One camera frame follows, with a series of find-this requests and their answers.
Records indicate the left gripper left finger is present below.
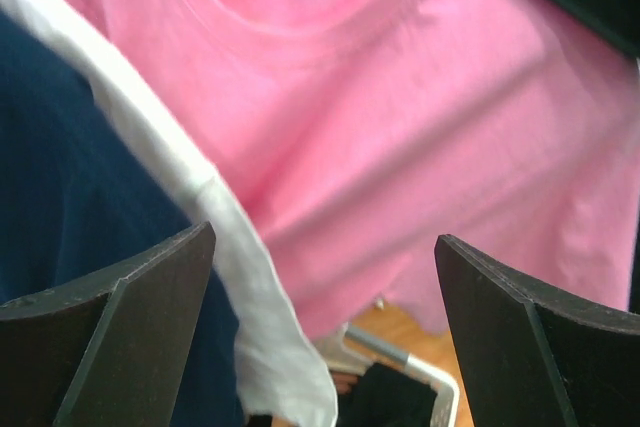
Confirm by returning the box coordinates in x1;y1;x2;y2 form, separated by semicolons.
1;223;215;427

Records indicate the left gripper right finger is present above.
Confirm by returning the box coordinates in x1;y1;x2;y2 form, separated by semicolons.
434;235;639;427

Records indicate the black t shirt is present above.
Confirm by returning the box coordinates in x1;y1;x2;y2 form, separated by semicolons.
247;361;441;427

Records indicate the navy blue t shirt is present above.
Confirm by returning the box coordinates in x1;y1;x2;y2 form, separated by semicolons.
0;14;246;427

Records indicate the white t shirt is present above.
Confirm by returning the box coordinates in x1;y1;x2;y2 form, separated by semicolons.
1;0;338;426

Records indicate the pink t shirt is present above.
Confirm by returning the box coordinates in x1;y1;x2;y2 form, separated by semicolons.
67;0;639;337

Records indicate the white plastic basket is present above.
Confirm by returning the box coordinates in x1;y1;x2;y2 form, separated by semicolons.
314;324;460;427

